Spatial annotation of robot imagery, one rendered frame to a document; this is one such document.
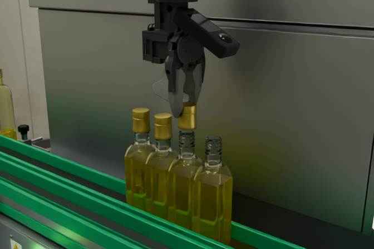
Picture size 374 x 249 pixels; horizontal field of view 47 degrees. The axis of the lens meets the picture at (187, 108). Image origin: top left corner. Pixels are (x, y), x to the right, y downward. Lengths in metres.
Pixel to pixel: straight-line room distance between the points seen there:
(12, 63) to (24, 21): 0.35
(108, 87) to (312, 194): 0.58
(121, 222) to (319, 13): 0.54
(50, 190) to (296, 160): 0.56
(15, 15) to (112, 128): 2.65
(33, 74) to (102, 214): 2.95
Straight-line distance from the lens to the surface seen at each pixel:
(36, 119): 3.91
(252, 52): 0.83
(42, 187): 1.09
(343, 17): 0.76
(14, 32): 3.74
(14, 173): 1.18
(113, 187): 1.04
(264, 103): 0.83
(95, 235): 0.86
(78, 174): 1.13
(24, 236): 1.04
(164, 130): 0.81
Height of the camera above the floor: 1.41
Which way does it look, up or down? 17 degrees down
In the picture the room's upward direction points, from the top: straight up
